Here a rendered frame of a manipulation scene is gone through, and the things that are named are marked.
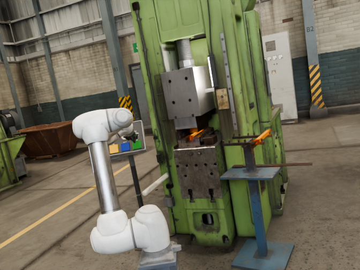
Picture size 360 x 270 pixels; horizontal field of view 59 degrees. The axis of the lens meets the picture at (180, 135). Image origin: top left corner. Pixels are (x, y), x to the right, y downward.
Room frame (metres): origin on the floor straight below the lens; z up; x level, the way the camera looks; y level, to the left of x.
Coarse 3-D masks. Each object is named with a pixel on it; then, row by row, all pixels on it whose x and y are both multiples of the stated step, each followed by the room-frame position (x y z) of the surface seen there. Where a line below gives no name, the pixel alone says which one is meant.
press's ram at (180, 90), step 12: (168, 72) 2.71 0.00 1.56; (180, 72) 2.67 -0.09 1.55; (192, 72) 2.62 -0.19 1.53; (204, 72) 2.85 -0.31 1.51; (168, 84) 2.72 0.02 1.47; (180, 84) 2.67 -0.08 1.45; (192, 84) 2.63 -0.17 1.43; (204, 84) 2.81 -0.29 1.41; (168, 96) 2.73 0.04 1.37; (180, 96) 2.68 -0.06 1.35; (192, 96) 2.64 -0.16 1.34; (204, 96) 2.76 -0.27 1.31; (168, 108) 2.73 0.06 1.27; (180, 108) 2.69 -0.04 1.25; (192, 108) 2.64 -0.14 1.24; (204, 108) 2.72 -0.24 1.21
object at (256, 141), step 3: (267, 129) 2.43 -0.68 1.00; (270, 129) 2.41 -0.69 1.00; (264, 132) 2.34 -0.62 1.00; (267, 132) 2.33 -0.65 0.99; (261, 135) 2.26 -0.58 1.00; (264, 135) 2.26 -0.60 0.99; (258, 138) 2.18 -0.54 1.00; (252, 141) 2.10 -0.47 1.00; (255, 141) 2.09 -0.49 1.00; (258, 141) 2.11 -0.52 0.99; (252, 144) 2.04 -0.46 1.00; (255, 144) 2.09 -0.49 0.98; (258, 144) 2.11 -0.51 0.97; (252, 147) 2.04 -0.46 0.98
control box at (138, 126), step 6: (138, 126) 2.79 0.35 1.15; (144, 132) 2.84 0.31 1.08; (120, 138) 2.75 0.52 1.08; (138, 138) 2.74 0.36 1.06; (144, 138) 2.75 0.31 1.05; (114, 144) 2.73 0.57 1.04; (120, 144) 2.73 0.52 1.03; (144, 144) 2.71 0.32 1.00; (120, 150) 2.70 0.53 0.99; (132, 150) 2.69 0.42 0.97; (138, 150) 2.69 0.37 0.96; (144, 150) 2.70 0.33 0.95; (114, 156) 2.72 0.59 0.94; (120, 156) 2.74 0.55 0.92
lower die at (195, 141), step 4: (208, 128) 2.99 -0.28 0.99; (212, 128) 2.99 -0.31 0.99; (208, 132) 2.87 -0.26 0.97; (184, 136) 2.86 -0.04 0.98; (196, 136) 2.70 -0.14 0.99; (200, 136) 2.68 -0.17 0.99; (180, 140) 2.71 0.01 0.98; (184, 140) 2.69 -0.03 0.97; (192, 140) 2.66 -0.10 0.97; (196, 140) 2.65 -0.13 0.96; (180, 144) 2.71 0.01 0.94; (184, 144) 2.70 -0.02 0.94; (188, 144) 2.68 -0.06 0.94; (192, 144) 2.67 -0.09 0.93; (196, 144) 2.65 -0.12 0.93; (200, 144) 2.65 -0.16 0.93
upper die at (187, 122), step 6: (204, 114) 2.84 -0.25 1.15; (210, 114) 2.99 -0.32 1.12; (174, 120) 2.72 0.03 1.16; (180, 120) 2.70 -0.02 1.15; (186, 120) 2.67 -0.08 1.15; (192, 120) 2.65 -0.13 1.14; (198, 120) 2.69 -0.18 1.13; (204, 120) 2.82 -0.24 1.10; (180, 126) 2.70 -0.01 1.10; (186, 126) 2.68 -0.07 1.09; (192, 126) 2.65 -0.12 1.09; (198, 126) 2.67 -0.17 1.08
